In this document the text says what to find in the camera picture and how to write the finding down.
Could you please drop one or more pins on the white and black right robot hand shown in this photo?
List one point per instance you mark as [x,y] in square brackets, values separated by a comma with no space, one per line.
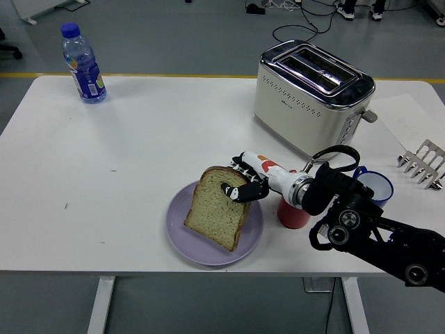
[278,177]

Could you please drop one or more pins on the slice of bread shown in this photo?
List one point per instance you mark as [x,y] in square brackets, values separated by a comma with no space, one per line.
[212,215]

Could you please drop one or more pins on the grey toaster lever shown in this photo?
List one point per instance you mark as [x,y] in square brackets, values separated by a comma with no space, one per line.
[370,116]

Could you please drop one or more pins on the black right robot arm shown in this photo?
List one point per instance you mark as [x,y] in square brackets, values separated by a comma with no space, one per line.
[382,240]

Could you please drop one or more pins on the purple plate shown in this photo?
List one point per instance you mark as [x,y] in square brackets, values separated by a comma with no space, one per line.
[180,240]

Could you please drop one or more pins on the red mug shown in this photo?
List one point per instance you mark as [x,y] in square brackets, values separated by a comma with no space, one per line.
[292,217]

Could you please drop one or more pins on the cream and chrome toaster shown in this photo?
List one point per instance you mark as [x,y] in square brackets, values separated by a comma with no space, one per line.
[295,115]

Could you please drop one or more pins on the blue mug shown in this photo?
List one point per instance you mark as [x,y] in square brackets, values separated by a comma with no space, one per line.
[380,184]

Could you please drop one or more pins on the grey box under table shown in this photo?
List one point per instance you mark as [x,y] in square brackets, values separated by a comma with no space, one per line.
[316,285]

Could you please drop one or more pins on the white paper sheet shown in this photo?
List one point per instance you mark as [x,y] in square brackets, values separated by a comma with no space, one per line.
[406,115]

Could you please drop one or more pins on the white table leg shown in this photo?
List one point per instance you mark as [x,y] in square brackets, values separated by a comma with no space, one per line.
[355,306]
[101,306]

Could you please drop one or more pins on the metal toast rack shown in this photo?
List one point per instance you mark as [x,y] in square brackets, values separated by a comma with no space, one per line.
[431,149]

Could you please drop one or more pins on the person's shoe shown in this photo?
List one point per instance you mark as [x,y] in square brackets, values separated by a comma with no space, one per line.
[377,13]
[345,12]

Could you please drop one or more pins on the clear water bottle blue cap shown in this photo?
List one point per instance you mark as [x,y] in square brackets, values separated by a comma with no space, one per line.
[85,76]

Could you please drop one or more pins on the black office chair base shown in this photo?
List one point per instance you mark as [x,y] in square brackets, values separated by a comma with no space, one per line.
[10,48]

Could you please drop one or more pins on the white stand base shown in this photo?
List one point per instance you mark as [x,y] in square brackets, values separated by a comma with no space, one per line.
[29,8]

